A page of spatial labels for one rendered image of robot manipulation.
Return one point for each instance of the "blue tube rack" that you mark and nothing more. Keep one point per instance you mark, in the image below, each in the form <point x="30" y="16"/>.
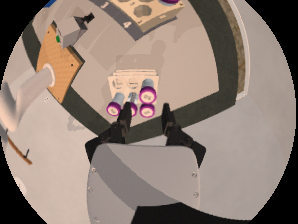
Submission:
<point x="49" y="3"/>

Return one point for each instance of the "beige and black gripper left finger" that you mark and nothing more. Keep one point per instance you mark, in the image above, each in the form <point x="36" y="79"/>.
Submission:
<point x="116" y="132"/>

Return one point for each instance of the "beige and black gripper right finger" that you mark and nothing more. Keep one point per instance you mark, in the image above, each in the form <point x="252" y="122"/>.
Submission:
<point x="177" y="136"/>

